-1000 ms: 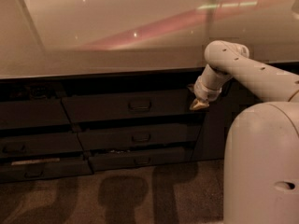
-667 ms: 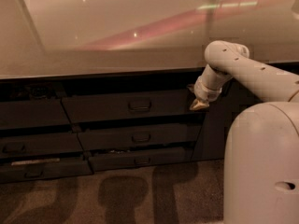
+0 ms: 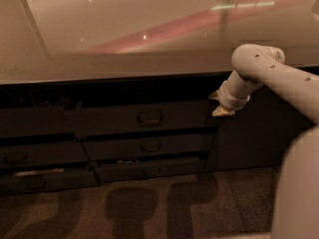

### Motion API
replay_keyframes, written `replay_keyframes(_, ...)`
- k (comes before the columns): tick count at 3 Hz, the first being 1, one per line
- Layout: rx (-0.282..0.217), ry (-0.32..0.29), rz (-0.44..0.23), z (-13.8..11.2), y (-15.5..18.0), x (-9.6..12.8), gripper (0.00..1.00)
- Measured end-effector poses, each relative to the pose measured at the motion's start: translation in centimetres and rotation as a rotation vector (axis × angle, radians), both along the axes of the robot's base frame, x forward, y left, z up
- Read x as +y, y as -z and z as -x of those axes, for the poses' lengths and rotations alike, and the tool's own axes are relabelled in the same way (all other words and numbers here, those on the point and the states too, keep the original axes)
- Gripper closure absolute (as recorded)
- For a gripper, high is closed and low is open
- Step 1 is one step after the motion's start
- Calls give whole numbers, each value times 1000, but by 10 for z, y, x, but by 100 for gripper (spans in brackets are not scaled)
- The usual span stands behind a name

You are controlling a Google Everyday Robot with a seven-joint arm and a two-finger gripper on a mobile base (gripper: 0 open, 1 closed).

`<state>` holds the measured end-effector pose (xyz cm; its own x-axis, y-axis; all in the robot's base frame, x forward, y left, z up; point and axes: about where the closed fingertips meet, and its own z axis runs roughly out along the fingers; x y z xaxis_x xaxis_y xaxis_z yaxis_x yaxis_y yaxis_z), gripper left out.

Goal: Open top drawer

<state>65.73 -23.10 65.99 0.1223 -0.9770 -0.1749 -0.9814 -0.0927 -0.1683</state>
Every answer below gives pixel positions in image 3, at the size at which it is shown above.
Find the dark drawer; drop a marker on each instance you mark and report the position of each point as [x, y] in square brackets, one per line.
[69, 178]
[138, 118]
[149, 169]
[148, 146]
[41, 154]
[32, 121]

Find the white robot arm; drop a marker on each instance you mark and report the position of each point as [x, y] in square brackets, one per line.
[255, 66]

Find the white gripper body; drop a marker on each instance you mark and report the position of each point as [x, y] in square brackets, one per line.
[229, 98]

